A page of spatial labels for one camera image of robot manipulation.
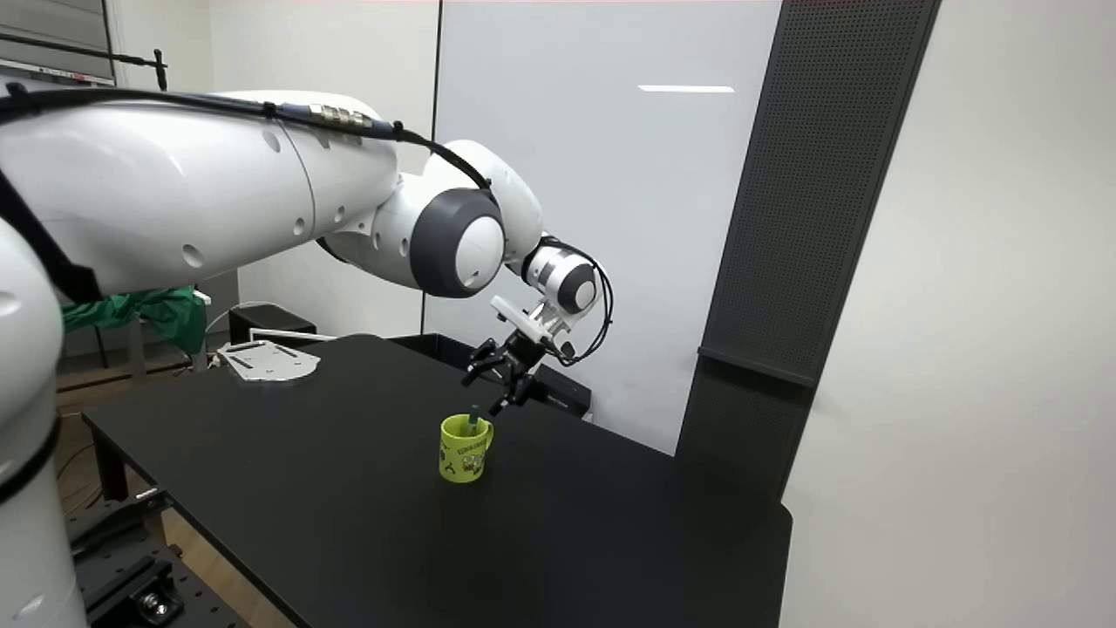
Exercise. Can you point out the small black box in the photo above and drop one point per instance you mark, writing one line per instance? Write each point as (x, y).
(268, 315)

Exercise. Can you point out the black vertical column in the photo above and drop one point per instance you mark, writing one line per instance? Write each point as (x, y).
(834, 99)

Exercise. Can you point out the white metal mounting plate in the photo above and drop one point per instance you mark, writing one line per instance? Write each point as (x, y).
(268, 359)

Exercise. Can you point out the black table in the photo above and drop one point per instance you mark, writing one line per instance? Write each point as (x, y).
(331, 497)

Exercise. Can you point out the yellow-green mug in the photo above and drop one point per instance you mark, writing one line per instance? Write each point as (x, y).
(466, 443)

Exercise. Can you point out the green cloth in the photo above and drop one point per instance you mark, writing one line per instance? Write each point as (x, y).
(174, 315)

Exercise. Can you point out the black perforated breadboard cart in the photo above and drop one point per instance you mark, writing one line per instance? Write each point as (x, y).
(132, 578)

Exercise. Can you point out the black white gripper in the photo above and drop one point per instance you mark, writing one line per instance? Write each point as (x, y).
(533, 336)

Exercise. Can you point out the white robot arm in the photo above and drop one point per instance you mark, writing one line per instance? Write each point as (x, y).
(117, 191)

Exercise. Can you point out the white whiteboard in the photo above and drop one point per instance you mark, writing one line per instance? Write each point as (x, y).
(629, 120)

